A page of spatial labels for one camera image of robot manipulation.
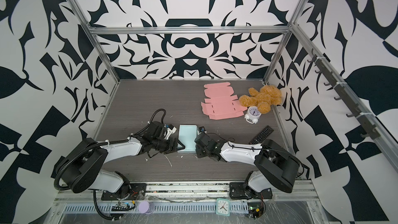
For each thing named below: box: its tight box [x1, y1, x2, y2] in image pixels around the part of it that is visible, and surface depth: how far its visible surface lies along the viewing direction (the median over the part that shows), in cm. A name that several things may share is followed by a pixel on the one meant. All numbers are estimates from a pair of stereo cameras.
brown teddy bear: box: [238, 85, 282, 115], surface depth 101 cm
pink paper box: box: [201, 81, 248, 120], surface depth 110 cm
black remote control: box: [248, 125, 275, 145], surface depth 93 cm
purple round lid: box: [138, 200, 155, 215], surface depth 64 cm
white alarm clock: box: [244, 105, 262, 124], surface depth 101 cm
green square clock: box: [215, 198, 231, 217], surface depth 71 cm
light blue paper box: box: [177, 124, 199, 153], surface depth 91 cm
